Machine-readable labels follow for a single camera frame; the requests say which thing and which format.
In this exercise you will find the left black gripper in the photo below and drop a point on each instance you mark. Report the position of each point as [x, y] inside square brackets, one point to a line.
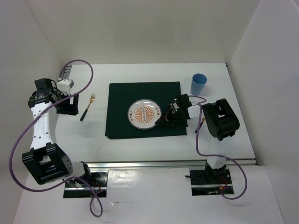
[70, 109]

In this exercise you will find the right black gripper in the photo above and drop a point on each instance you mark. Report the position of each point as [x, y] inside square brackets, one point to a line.
[166, 116]

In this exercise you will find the round plate orange sunburst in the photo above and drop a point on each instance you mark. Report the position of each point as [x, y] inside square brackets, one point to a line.
[143, 114]

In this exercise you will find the gold fork black handle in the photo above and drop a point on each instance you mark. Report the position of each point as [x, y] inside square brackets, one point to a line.
[92, 98]

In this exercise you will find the gold knife black handle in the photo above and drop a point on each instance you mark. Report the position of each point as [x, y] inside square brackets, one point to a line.
[201, 123]

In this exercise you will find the dark green cloth placemat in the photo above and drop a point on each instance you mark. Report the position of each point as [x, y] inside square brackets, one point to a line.
[122, 95]

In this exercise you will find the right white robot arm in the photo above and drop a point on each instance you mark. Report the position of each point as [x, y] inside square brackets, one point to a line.
[221, 121]

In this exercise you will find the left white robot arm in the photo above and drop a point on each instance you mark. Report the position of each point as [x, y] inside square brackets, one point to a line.
[46, 161]

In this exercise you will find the blue plastic cup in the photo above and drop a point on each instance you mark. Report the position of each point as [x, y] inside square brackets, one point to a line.
[198, 82]

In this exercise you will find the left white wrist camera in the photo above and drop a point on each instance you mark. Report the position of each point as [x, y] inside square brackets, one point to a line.
[65, 86]

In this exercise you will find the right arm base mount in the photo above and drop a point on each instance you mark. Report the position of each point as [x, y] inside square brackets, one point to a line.
[201, 185]

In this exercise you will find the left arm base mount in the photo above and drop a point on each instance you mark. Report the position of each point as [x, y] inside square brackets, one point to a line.
[78, 189]

